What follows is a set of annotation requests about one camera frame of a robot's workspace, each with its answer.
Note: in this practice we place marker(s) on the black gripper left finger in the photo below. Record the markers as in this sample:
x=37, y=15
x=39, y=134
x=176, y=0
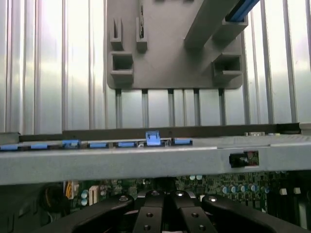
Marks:
x=150, y=213

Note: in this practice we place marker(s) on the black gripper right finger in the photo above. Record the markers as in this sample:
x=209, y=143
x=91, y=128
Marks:
x=194, y=219

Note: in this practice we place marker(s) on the green motherboard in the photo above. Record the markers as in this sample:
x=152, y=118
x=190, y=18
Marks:
x=243, y=196

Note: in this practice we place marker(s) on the black PC case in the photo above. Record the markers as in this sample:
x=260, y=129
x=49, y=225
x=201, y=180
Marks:
x=121, y=162

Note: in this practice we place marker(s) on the white header connector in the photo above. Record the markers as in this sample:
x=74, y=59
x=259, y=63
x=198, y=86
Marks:
x=93, y=194

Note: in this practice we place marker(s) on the blue slot cover tab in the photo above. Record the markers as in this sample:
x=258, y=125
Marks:
x=40, y=146
x=182, y=141
x=98, y=145
x=126, y=144
x=72, y=144
x=8, y=147

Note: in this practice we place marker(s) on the light blue clip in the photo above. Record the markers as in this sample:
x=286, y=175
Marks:
x=153, y=138

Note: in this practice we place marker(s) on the grey parts rack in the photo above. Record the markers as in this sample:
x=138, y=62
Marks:
x=165, y=60

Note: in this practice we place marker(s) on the green RAM stick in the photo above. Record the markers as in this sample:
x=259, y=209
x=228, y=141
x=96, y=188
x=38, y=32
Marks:
x=142, y=14

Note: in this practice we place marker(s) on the hard disk blue carrier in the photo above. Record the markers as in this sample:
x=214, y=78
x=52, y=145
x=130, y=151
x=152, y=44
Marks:
x=239, y=12

